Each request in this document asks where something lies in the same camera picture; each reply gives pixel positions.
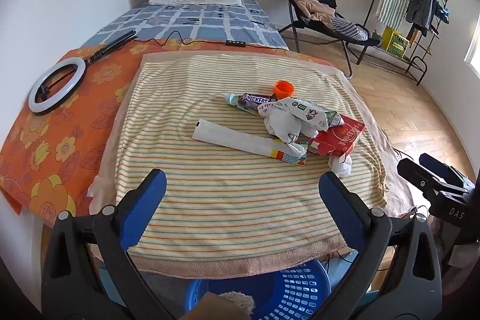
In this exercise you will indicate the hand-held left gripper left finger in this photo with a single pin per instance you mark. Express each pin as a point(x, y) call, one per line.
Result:
point(144, 203)

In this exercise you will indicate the teal garment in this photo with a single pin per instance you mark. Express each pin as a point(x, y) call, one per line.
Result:
point(443, 13)

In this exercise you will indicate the window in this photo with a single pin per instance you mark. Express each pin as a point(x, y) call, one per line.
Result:
point(474, 50)

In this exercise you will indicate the dark jacket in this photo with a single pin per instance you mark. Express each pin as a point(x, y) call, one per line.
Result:
point(422, 5)

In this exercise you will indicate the brown candy bar wrapper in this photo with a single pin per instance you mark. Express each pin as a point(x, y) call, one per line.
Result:
point(257, 100)

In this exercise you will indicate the pink cloth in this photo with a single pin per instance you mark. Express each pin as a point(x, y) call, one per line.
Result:
point(311, 5)

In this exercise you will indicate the blue plastic basket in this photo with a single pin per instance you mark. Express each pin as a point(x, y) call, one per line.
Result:
point(292, 290)

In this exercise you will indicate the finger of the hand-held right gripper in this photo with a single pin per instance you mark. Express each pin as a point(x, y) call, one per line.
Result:
point(440, 166)
point(416, 173)

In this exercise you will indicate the yellow striped towel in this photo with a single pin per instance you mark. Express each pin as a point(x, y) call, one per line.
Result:
point(225, 200)

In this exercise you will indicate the cream knitted cloth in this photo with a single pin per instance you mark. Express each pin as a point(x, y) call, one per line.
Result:
point(240, 301)

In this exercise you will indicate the yellow crate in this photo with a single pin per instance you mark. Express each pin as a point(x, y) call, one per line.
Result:
point(393, 42)

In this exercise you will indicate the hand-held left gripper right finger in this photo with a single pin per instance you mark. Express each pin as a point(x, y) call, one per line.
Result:
point(339, 207)

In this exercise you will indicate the black metal clothes rack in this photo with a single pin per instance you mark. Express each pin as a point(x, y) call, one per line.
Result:
point(375, 57)

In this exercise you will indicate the orange floral sheet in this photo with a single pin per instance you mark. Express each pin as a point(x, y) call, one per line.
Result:
point(56, 140)

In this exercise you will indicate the blue checked bed sheet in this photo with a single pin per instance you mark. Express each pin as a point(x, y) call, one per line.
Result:
point(210, 24)

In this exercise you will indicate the long white paper box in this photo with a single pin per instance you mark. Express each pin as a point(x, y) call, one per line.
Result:
point(232, 138)

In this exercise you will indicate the small white tissue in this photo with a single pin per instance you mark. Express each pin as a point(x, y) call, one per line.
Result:
point(342, 166)

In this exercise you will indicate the white folded sheet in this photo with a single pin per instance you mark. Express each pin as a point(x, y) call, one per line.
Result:
point(195, 1)

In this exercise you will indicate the grey striped garment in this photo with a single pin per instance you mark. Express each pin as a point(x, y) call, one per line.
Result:
point(348, 28)

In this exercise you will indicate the brown cardboard piece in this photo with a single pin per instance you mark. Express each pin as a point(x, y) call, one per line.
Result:
point(213, 308)

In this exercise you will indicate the black folded tripod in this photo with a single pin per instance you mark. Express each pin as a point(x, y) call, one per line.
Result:
point(112, 44)

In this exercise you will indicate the red packet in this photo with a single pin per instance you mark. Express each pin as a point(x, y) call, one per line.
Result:
point(341, 136)

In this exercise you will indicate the white snack packet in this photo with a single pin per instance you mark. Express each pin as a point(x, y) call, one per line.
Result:
point(303, 112)

